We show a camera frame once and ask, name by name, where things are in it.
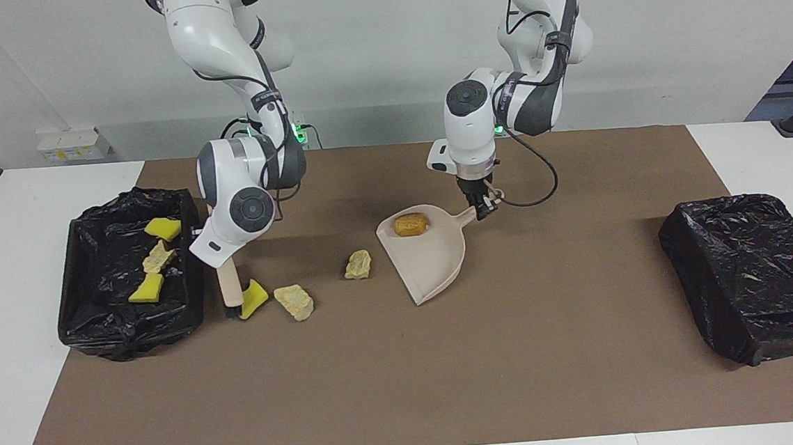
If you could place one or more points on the beige plastic dustpan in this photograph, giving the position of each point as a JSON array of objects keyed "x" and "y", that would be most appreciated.
[{"x": 434, "y": 255}]

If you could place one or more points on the large pale tan crumpled lump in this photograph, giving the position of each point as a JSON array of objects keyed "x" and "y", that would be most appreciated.
[{"x": 294, "y": 302}]

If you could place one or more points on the white power socket box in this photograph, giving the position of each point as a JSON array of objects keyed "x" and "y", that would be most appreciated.
[{"x": 73, "y": 144}]

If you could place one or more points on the beige brush with black bristles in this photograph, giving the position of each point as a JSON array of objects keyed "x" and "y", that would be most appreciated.
[{"x": 230, "y": 283}]

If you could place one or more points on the bin lined with black bag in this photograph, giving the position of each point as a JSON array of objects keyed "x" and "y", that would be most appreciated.
[
  {"x": 756, "y": 274},
  {"x": 100, "y": 271}
]

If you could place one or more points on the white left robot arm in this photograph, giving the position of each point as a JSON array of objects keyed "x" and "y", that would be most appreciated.
[{"x": 470, "y": 126}]

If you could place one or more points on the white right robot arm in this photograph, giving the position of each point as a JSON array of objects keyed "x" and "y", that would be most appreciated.
[{"x": 247, "y": 184}]

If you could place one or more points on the yellow sponge piece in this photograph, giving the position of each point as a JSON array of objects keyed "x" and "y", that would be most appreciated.
[
  {"x": 163, "y": 228},
  {"x": 255, "y": 296},
  {"x": 146, "y": 289}
]

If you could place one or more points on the orange-brown bread roll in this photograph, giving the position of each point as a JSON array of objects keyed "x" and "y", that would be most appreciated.
[{"x": 410, "y": 224}]

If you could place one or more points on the tan lump with orange streaks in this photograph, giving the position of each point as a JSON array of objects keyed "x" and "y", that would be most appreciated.
[{"x": 159, "y": 257}]

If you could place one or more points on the small pale tan lump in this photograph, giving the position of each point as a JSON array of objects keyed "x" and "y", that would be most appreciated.
[{"x": 358, "y": 264}]

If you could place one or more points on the brown table mat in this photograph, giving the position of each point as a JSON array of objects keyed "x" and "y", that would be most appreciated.
[{"x": 408, "y": 389}]

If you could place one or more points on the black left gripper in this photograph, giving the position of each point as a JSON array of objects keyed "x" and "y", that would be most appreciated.
[{"x": 474, "y": 185}]

